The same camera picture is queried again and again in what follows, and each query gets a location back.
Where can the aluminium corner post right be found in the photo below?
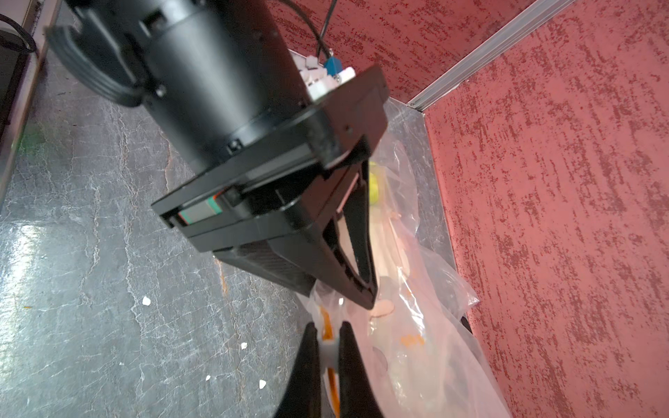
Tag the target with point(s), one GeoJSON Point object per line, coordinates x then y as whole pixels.
{"type": "Point", "coordinates": [533, 17]}

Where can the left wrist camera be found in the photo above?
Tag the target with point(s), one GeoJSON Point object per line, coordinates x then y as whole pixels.
{"type": "Point", "coordinates": [320, 79]}

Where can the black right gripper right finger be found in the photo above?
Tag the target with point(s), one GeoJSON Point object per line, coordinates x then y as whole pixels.
{"type": "Point", "coordinates": [357, 399]}

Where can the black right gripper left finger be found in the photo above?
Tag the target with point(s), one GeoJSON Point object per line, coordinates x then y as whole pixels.
{"type": "Point", "coordinates": [302, 397]}

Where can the green pear in bag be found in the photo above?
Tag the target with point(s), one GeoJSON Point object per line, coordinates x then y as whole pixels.
{"type": "Point", "coordinates": [374, 193]}

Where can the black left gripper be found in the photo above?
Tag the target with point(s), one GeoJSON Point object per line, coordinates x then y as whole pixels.
{"type": "Point", "coordinates": [219, 80]}

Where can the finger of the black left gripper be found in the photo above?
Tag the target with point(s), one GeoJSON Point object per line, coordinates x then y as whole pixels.
{"type": "Point", "coordinates": [356, 214]}
{"type": "Point", "coordinates": [326, 256]}

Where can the clear bag with green fruit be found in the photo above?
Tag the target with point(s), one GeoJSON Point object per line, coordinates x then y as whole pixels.
{"type": "Point", "coordinates": [420, 359]}

